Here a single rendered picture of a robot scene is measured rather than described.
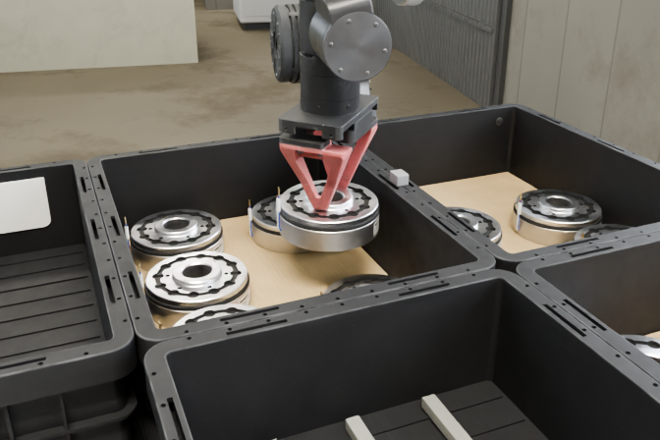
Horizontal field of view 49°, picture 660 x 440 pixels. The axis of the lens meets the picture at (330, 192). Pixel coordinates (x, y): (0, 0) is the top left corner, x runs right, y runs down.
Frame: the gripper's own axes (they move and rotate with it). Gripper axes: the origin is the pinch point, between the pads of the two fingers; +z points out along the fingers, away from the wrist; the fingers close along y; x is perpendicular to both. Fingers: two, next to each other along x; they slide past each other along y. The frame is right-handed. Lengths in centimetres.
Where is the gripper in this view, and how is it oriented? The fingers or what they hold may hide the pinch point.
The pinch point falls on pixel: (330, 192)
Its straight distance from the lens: 73.2
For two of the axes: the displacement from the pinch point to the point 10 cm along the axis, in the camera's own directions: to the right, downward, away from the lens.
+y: 3.9, -3.9, 8.3
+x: -9.2, -1.7, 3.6
